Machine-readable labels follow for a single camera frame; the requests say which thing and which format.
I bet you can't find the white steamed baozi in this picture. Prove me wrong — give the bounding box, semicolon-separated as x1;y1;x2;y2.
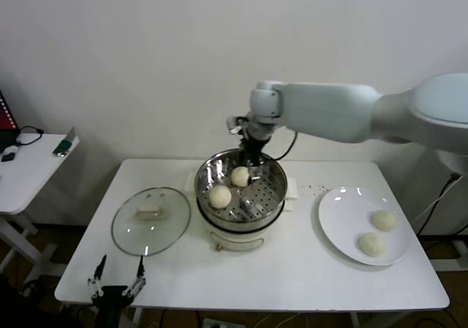
208;185;233;210
230;166;252;188
371;210;399;233
357;232;388;258

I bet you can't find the white oval plate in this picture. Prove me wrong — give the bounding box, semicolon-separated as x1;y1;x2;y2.
317;186;410;267

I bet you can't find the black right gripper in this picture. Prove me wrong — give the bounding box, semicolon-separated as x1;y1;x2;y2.
241;137;270;183

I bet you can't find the green and silver small packet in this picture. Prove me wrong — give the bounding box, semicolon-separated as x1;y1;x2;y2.
53;126;80;157

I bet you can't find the white furniture base frame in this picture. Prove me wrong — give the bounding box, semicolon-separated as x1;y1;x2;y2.
416;232;468;272

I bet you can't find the white side table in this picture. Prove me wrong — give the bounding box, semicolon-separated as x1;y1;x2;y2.
0;133;80;281

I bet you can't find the white electric cooker base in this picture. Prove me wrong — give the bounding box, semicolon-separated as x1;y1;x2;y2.
182;172;299;252

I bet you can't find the thin black desk cable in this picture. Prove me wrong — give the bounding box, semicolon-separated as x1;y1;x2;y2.
16;125;45;146

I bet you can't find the black cable with plug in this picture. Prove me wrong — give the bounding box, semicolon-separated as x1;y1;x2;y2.
416;172;464;234

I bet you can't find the perforated steel steamer basket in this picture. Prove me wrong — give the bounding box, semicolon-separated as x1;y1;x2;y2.
193;148;288;232

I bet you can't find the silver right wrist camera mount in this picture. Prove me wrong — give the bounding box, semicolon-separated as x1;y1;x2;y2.
226;115;252;136

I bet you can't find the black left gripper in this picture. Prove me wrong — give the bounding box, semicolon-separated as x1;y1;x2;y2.
87;254;147;328

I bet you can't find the glass lid with white handle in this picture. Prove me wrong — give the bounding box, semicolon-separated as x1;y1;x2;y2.
110;187;192;258

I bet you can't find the white cable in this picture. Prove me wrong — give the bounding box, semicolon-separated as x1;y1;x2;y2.
411;192;449;225

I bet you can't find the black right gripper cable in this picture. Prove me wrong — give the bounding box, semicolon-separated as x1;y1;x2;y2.
270;130;298;161

